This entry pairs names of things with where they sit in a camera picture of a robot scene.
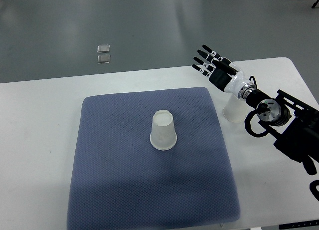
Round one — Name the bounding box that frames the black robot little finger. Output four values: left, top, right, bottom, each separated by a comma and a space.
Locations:
192, 64, 211, 77

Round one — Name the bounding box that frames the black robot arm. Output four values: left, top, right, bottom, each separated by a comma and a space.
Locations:
192, 45, 319, 176

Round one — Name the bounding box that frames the upper metal floor plate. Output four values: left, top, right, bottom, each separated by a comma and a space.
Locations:
97, 44, 110, 53

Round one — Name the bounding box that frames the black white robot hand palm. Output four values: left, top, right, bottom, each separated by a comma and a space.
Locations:
209, 57, 250, 93

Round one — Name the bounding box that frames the black tripod leg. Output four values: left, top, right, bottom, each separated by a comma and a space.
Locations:
311, 0, 319, 8

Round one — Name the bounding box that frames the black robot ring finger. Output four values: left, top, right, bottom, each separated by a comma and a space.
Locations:
193, 57, 216, 71

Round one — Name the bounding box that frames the black table control panel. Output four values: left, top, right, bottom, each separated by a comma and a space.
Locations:
278, 220, 319, 230

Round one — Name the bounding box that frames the blue textured fabric mat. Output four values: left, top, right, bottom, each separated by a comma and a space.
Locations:
67, 87, 240, 230

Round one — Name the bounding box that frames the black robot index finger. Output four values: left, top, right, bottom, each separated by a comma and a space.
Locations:
202, 44, 223, 60

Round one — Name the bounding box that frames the white paper cup on mat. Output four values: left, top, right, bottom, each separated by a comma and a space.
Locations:
150, 110, 177, 151

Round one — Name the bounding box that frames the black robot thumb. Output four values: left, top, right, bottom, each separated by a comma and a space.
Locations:
218, 61, 237, 74

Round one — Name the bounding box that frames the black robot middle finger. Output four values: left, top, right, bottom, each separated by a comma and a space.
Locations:
197, 49, 219, 64

